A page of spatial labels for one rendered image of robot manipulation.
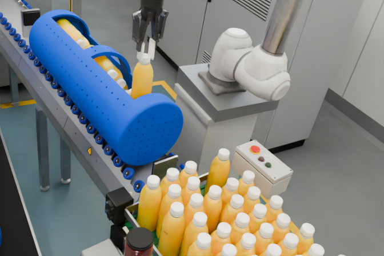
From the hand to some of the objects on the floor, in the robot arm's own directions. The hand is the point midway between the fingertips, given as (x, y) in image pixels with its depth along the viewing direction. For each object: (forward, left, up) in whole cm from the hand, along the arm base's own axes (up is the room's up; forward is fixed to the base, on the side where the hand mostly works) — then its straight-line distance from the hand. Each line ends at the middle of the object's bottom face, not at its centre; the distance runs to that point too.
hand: (146, 50), depth 143 cm
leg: (+19, -73, -143) cm, 162 cm away
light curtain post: (-14, -123, -146) cm, 191 cm away
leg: (+20, -172, -150) cm, 229 cm away
